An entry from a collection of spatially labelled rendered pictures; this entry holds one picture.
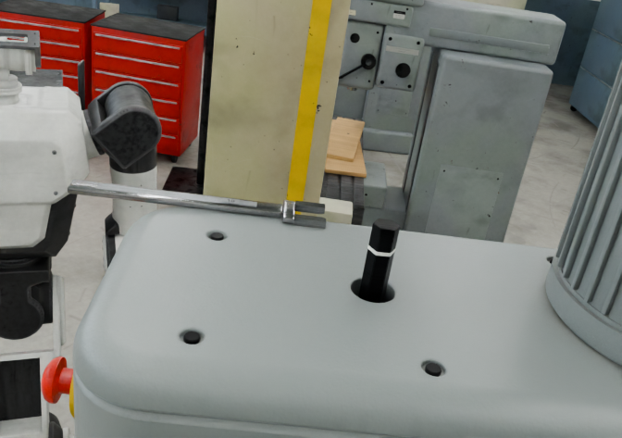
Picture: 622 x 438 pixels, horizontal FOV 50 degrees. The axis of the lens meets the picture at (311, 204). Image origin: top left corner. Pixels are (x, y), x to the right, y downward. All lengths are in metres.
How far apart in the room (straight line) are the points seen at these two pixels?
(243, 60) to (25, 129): 1.16
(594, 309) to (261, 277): 0.26
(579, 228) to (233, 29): 1.79
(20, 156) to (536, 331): 0.92
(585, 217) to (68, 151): 0.91
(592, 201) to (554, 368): 0.13
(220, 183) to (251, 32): 0.55
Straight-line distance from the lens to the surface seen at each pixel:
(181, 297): 0.52
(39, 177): 1.25
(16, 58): 1.24
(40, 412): 1.56
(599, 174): 0.55
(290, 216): 0.63
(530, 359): 0.53
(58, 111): 1.24
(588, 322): 0.56
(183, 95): 5.24
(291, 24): 2.22
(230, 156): 2.37
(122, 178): 1.33
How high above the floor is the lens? 2.18
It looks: 26 degrees down
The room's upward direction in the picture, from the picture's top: 9 degrees clockwise
